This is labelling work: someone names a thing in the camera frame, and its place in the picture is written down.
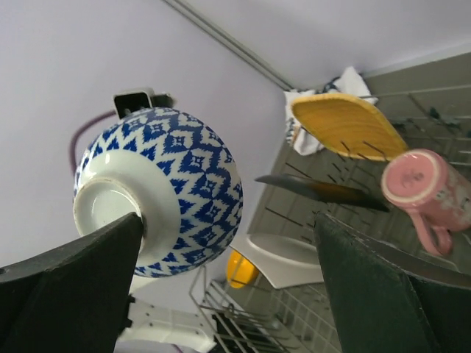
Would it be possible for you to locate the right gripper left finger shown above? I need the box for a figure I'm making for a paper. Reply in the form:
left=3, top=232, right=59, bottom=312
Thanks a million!
left=1, top=213, right=144, bottom=352

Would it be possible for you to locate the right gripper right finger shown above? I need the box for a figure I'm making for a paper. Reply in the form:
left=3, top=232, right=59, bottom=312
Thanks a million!
left=314, top=213, right=470, bottom=352

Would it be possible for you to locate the white square plate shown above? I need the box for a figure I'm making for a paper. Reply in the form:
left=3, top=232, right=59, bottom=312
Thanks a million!
left=230, top=233, right=324, bottom=289

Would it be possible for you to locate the pink ceramic mug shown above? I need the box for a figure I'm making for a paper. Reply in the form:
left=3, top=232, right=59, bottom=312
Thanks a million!
left=380, top=149, right=470, bottom=256

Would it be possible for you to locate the blue white patterned bowl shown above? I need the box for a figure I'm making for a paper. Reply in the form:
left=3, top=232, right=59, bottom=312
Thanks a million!
left=74, top=107, right=243, bottom=278

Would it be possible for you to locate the yellow woven-pattern plate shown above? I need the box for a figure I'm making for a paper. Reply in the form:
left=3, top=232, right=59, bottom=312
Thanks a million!
left=291, top=93, right=408, bottom=162

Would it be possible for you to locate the yellow bowl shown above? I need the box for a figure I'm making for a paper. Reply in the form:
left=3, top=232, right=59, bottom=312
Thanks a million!
left=226, top=250, right=260, bottom=289

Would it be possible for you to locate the white printed cloth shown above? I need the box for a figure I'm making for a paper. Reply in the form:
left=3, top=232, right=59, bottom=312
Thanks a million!
left=284, top=66, right=378, bottom=156

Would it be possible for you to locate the grey wire dish rack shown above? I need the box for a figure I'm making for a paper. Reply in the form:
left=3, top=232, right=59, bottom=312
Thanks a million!
left=187, top=84, right=471, bottom=353

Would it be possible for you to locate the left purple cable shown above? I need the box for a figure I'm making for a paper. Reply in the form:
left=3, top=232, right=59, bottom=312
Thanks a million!
left=68, top=110, right=118, bottom=172

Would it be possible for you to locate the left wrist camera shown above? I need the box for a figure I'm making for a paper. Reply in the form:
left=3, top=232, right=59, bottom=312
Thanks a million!
left=113, top=88, right=175, bottom=119

